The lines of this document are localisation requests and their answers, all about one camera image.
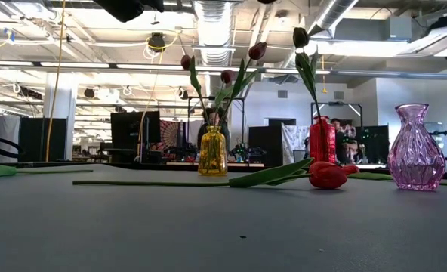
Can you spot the grey table mat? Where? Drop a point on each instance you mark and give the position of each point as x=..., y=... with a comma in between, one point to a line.
x=208, y=226

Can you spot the yellow glass vase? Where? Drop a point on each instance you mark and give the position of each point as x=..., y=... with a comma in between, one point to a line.
x=213, y=155

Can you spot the red glass vase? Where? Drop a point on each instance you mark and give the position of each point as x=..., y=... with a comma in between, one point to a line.
x=322, y=140

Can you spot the mandala pattern tapestry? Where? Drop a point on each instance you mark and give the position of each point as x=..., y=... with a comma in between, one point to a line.
x=170, y=132

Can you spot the grey curtain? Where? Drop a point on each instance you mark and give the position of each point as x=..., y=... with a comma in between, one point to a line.
x=0, y=126

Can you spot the white patterned cloth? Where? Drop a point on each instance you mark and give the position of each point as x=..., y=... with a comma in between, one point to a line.
x=295, y=138

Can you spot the background robot with green lights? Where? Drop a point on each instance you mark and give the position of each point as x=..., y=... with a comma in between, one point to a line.
x=242, y=151

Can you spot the black rack frame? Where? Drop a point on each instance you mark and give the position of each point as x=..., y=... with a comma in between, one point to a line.
x=336, y=102

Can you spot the black cabinet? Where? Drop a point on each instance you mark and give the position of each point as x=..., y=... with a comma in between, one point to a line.
x=269, y=143

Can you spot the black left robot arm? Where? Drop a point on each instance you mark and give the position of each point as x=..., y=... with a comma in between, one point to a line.
x=125, y=7

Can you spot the person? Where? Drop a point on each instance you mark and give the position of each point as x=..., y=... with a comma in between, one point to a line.
x=336, y=124
x=204, y=136
x=350, y=149

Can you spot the large smooth ventilation duct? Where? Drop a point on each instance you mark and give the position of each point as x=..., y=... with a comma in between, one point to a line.
x=333, y=15

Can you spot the purple glass vase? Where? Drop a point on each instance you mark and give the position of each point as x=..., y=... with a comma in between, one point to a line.
x=416, y=158

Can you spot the black partition panel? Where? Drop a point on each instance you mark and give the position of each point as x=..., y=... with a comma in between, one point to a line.
x=34, y=138

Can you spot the black artificial tulip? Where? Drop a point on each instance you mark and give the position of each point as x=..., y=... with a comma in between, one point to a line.
x=301, y=38

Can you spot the silver ribbed ventilation duct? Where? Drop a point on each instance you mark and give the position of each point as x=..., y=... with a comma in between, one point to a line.
x=212, y=22

